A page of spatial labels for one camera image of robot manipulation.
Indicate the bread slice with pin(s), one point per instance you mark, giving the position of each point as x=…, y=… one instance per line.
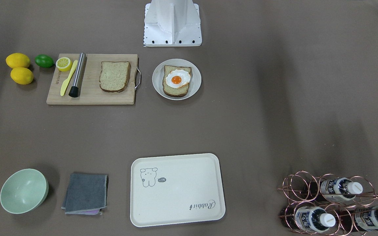
x=114, y=76
x=175, y=92

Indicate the white round plate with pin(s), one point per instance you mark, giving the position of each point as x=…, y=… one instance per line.
x=158, y=75

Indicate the fried egg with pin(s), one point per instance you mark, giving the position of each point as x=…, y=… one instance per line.
x=178, y=78

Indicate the cream rabbit serving tray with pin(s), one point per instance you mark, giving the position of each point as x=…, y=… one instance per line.
x=176, y=189

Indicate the wooden cutting board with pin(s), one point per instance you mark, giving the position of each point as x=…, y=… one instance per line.
x=90, y=92

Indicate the steel muddler black tip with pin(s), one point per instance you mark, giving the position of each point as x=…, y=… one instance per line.
x=75, y=89

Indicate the grey folded cloth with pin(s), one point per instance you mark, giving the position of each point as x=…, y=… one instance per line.
x=86, y=194

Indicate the yellow plastic knife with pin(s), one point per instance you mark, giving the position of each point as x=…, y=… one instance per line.
x=65, y=83

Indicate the halved lemon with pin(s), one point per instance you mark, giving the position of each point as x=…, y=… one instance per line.
x=64, y=64

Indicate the green lime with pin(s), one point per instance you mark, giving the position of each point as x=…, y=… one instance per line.
x=44, y=61

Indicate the lower drink bottle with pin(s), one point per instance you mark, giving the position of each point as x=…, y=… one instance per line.
x=313, y=219
x=366, y=219

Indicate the drink bottle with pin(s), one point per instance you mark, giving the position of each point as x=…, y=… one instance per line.
x=340, y=190
x=313, y=219
x=366, y=219

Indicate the upper drink bottle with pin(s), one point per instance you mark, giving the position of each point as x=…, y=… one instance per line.
x=340, y=190

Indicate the whole yellow lemon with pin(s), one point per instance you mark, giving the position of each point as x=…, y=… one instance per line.
x=21, y=75
x=16, y=60

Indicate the light green bowl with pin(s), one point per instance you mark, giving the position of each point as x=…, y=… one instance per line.
x=24, y=191

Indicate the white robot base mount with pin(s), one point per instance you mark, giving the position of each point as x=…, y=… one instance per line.
x=172, y=23

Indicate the copper wire bottle rack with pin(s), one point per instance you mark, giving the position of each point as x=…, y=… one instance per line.
x=302, y=190

